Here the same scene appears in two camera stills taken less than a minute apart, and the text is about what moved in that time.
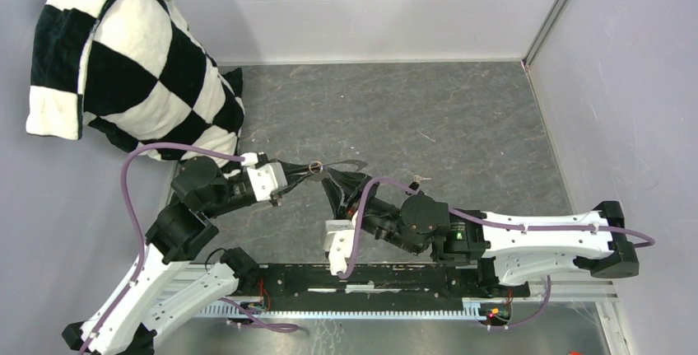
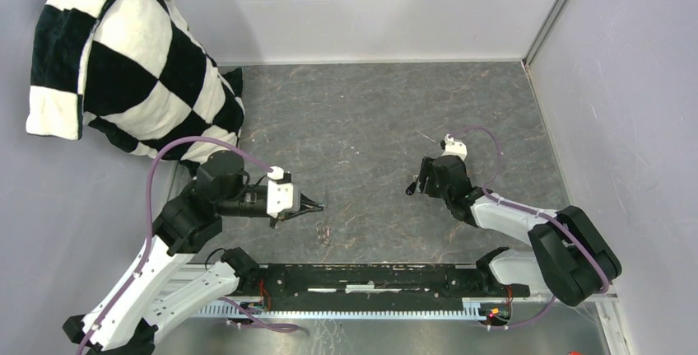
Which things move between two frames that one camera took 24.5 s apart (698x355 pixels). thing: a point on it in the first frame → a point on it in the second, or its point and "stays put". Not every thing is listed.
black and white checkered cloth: (112, 49) stays put
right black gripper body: (380, 217) → (431, 187)
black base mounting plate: (374, 282) stays put
